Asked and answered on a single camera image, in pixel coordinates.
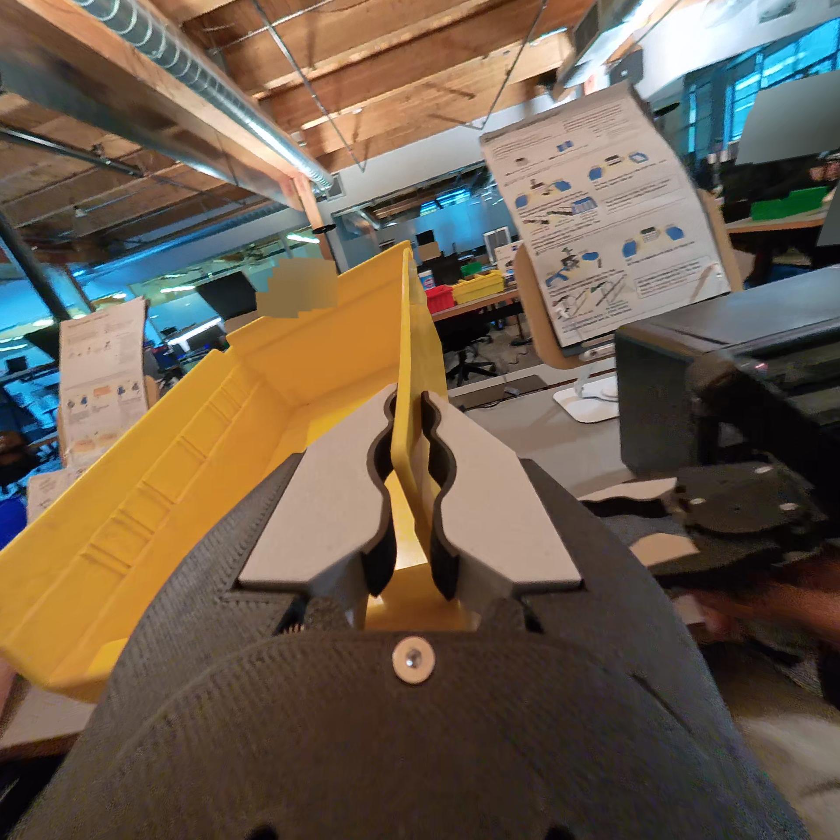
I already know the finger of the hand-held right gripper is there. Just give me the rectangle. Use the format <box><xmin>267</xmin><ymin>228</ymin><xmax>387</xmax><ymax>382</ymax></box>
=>
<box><xmin>576</xmin><ymin>476</ymin><xmax>681</xmax><ymax>521</ymax></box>
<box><xmin>629</xmin><ymin>533</ymin><xmax>702</xmax><ymax>567</ymax></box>

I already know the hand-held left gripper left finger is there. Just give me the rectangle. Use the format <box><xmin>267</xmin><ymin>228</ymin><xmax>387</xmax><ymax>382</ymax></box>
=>
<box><xmin>238</xmin><ymin>385</ymin><xmax>400</xmax><ymax>626</ymax></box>

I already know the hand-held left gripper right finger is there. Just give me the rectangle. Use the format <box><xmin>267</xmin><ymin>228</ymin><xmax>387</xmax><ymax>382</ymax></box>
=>
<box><xmin>419</xmin><ymin>390</ymin><xmax>585</xmax><ymax>623</ymax></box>

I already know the black drawer cabinet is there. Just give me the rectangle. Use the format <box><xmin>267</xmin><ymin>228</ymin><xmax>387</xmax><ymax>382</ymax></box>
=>
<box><xmin>613</xmin><ymin>266</ymin><xmax>840</xmax><ymax>483</ymax></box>

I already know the yellow plastic bin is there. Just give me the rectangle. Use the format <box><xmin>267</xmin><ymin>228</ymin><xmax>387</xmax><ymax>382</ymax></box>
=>
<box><xmin>0</xmin><ymin>239</ymin><xmax>454</xmax><ymax>704</ymax></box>
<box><xmin>453</xmin><ymin>271</ymin><xmax>506</xmax><ymax>305</ymax></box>

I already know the grey desk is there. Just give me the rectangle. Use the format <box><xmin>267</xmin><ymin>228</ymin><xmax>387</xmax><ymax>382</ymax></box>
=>
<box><xmin>0</xmin><ymin>367</ymin><xmax>840</xmax><ymax>749</ymax></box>

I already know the person's right hand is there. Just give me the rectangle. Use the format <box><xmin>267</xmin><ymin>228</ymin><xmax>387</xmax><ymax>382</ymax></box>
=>
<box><xmin>686</xmin><ymin>571</ymin><xmax>831</xmax><ymax>660</ymax></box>

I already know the black office chair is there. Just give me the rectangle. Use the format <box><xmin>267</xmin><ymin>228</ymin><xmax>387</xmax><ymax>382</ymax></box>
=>
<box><xmin>445</xmin><ymin>314</ymin><xmax>497</xmax><ymax>389</ymax></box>

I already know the curved plywood stand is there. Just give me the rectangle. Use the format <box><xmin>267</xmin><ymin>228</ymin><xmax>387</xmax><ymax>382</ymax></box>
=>
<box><xmin>514</xmin><ymin>187</ymin><xmax>744</xmax><ymax>370</ymax></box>

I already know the printed instruction poster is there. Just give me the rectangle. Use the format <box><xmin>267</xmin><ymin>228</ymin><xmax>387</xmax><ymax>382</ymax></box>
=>
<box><xmin>479</xmin><ymin>82</ymin><xmax>734</xmax><ymax>349</ymax></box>
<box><xmin>58</xmin><ymin>297</ymin><xmax>151</xmax><ymax>470</ymax></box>

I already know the wooden table with black legs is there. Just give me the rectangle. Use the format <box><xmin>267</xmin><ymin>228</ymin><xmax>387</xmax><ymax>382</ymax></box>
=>
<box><xmin>724</xmin><ymin>210</ymin><xmax>831</xmax><ymax>290</ymax></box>

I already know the green plastic bin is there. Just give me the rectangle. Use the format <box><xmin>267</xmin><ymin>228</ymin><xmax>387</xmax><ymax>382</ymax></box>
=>
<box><xmin>749</xmin><ymin>185</ymin><xmax>830</xmax><ymax>222</ymax></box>

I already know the silver ventilation duct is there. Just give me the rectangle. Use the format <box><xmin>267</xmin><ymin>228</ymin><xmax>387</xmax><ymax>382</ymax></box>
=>
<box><xmin>69</xmin><ymin>0</ymin><xmax>337</xmax><ymax>198</ymax></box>

